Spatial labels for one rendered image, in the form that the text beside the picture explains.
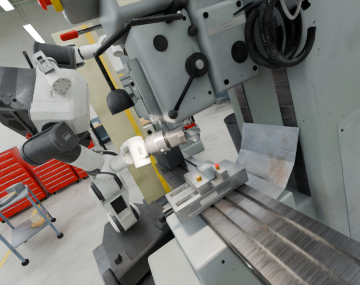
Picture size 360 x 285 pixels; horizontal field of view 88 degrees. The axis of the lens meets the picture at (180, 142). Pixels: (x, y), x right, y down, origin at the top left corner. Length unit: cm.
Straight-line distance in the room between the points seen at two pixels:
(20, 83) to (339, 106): 120
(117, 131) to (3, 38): 855
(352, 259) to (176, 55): 70
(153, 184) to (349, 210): 208
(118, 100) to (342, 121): 83
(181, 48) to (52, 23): 984
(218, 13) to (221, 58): 13
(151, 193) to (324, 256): 229
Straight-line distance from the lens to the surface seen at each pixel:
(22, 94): 91
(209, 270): 81
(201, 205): 80
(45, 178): 569
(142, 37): 60
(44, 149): 78
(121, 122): 239
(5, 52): 1040
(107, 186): 122
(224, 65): 67
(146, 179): 260
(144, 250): 134
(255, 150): 103
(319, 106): 83
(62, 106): 84
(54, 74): 79
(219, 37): 68
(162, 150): 71
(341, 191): 109
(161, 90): 59
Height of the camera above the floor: 145
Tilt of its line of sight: 19 degrees down
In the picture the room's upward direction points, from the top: 24 degrees counter-clockwise
